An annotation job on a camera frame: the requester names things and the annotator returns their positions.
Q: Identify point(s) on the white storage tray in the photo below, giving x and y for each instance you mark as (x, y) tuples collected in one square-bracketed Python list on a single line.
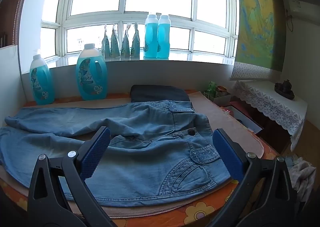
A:
[(222, 100)]

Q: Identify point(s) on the white air conditioner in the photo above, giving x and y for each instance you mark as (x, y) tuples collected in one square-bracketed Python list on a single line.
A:
[(303, 9)]

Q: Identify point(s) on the dark teapot set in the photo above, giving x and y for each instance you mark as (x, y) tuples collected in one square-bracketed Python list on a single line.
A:
[(285, 89)]

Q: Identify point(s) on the white lace tablecloth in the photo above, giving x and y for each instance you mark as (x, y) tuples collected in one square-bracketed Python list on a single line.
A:
[(275, 107)]

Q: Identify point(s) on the teal detergent refill pouch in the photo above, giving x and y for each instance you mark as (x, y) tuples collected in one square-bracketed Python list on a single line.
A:
[(135, 45), (114, 45), (125, 45), (106, 46)]

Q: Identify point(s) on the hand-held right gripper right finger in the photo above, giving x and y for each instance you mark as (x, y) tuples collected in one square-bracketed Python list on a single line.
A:
[(228, 154)]

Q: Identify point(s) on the dark wooden cabinet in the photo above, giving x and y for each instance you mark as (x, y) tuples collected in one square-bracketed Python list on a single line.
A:
[(272, 129)]

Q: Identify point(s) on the folded dark grey pants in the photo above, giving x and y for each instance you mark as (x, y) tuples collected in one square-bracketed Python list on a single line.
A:
[(157, 93)]

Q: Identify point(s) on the wooden shelf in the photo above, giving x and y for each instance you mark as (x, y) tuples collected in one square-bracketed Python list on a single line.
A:
[(12, 4)]

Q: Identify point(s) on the pile of white cloth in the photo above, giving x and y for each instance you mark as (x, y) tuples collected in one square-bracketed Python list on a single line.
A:
[(301, 174)]

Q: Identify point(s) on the blue laundry detergent bottle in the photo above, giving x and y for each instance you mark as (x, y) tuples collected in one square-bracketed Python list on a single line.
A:
[(163, 40), (91, 76), (150, 39), (41, 81)]

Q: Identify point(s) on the jar with gold lid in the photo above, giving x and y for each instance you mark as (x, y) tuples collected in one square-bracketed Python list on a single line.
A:
[(221, 91)]

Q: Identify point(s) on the landscape wall scroll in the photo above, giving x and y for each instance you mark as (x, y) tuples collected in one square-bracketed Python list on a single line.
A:
[(257, 29)]

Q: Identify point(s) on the green tea box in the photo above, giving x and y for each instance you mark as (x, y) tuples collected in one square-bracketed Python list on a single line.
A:
[(211, 89)]

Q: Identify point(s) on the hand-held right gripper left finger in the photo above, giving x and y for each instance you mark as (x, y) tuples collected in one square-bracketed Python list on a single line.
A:
[(96, 152)]

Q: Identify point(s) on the blue denim pants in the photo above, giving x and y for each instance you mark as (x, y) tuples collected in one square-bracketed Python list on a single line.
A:
[(150, 147)]

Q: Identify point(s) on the open pink white box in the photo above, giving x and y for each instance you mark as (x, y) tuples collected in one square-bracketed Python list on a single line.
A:
[(240, 114)]

